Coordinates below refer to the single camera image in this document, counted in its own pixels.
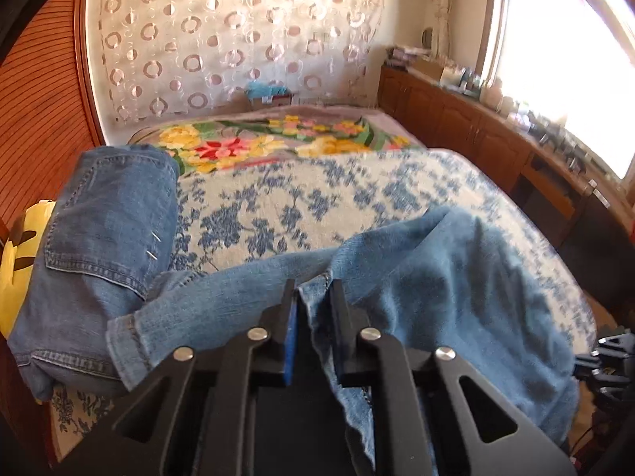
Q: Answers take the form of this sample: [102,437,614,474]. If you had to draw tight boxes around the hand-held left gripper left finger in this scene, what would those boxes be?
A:
[50,280,298,476]

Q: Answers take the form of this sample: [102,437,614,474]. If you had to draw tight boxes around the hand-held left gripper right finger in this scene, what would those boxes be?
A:
[330,279,576,476]

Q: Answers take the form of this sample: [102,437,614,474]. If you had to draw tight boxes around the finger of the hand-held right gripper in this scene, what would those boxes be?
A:
[575,327,635,407]

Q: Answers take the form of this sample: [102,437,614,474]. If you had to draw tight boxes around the blue denim pants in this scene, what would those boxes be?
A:
[7,144,209,402]
[106,205,581,457]

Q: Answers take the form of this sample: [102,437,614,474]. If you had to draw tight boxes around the grey colourful flower blanket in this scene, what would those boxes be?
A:
[126,104,427,175]

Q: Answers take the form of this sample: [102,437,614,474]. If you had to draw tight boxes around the cardboard box with teal cloth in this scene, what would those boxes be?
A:
[245,82,294,108]

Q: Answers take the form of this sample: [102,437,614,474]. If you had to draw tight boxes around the wooden cabinet counter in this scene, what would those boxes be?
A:
[377,62,635,249]

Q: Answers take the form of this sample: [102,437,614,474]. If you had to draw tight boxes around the yellow plush toy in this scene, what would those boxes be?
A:
[0,200,55,338]

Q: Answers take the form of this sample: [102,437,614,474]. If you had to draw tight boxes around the stack of papers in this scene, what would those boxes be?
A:
[384,46,432,67]

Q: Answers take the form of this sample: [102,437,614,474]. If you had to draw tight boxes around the bright window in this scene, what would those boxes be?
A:
[476,0,635,182]

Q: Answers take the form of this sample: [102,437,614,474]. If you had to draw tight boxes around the circle-pattern sheer curtain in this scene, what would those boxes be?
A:
[87,0,385,130]

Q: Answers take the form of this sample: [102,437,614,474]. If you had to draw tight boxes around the wooden slatted wardrobe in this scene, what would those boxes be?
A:
[0,0,106,239]

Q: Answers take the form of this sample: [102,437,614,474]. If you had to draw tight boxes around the patterned window curtain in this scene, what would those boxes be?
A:
[421,0,457,60]

